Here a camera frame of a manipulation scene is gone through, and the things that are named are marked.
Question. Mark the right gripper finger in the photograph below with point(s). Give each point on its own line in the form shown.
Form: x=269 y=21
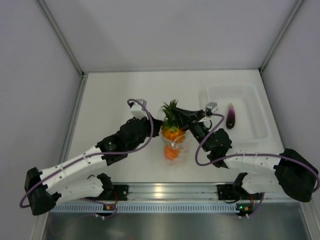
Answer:
x=183 y=113
x=185 y=121

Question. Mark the white plastic basket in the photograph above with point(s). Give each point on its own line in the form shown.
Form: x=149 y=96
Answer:
x=245 y=119

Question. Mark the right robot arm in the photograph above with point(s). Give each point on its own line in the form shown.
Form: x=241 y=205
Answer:
x=287 y=172

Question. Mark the purple fake eggplant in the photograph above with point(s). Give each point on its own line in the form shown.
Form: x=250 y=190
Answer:
x=230 y=117

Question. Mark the left aluminium frame post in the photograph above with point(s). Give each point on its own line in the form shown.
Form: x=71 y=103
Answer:
x=59 y=34

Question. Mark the orange fake fruit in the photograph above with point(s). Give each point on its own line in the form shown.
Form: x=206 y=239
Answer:
x=170 y=153

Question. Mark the clear polka dot zip bag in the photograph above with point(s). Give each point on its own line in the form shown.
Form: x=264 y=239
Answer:
x=182 y=146

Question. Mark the fake pineapple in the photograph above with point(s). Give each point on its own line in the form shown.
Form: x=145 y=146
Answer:
x=170 y=129

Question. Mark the aluminium frame post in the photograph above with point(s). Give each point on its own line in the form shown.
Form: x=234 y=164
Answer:
x=288 y=21
x=59 y=34

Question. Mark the aluminium mounting rail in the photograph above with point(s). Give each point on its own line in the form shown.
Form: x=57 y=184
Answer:
x=187 y=191

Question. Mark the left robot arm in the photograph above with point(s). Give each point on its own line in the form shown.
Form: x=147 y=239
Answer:
x=83 y=176

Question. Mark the slotted cable duct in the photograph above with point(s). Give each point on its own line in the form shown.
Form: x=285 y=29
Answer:
x=125 y=207

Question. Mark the right aluminium frame post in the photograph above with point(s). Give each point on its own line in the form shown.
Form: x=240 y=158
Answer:
x=288 y=21

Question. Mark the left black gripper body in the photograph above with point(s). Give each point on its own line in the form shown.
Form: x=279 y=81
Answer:
x=155 y=133

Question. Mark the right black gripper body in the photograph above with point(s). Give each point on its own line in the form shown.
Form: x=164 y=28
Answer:
x=198 y=126

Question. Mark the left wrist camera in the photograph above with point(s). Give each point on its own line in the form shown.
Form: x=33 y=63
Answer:
x=136 y=108

